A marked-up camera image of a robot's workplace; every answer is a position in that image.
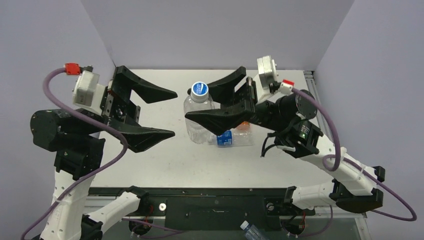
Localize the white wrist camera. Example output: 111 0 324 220
253 55 294 105
64 62 105 116

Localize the clear bottle blue-white cap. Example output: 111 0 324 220
183 81 216 145

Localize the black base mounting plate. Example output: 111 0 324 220
130 188 315 231

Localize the aluminium frame rail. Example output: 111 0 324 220
303 70 333 140

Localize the clear bottle blue label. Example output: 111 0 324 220
207 129 255 147

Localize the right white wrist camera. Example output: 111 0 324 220
253 55 294 105

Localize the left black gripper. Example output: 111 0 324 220
78 65 179 147

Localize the orange drink bottle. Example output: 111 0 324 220
236 121 250 131

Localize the water bottle under table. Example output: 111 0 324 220
240 220 268 240

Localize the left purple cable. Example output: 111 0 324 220
20 67 183 240

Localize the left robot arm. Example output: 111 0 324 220
30 63 178 240

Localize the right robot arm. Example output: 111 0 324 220
185 67 385 214

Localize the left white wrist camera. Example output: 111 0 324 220
64 62 105 116

